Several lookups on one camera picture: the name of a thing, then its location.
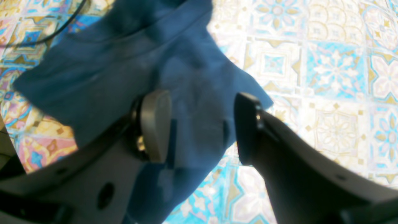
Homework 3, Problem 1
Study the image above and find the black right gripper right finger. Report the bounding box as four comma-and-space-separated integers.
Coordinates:
234, 93, 398, 224

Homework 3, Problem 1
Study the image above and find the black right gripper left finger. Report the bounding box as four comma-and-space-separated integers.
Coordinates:
1, 90, 172, 224

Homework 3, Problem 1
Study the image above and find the dark blue t-shirt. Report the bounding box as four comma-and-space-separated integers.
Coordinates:
13, 0, 273, 224

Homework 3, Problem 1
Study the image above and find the patterned tablecloth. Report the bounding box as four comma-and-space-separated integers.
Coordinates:
1, 0, 397, 224

